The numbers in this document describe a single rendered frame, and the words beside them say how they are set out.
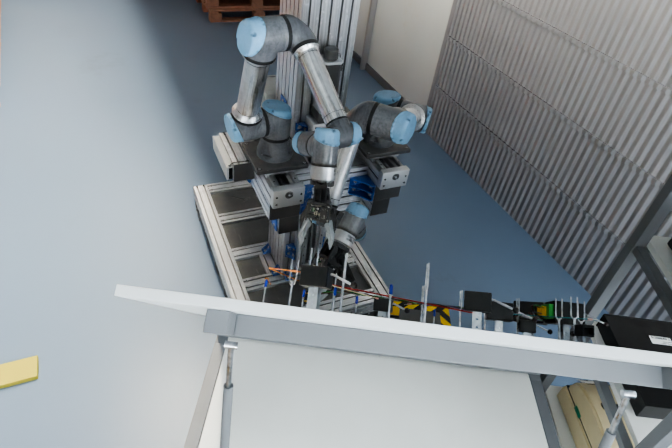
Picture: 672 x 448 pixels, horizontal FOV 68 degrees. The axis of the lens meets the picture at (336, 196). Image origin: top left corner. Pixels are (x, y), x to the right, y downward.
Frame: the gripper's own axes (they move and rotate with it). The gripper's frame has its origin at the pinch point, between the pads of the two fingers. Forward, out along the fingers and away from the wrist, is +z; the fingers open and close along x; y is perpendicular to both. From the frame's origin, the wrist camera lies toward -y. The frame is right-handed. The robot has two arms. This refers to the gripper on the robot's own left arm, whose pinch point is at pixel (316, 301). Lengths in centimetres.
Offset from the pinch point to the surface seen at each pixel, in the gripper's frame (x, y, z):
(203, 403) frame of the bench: -15.2, 10.0, 44.3
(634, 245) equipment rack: 71, -37, -55
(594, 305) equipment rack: 59, -55, -39
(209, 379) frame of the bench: -20.7, 8.5, 38.0
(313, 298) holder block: 51, 47, 3
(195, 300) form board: 52, 69, 13
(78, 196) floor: -253, 16, 2
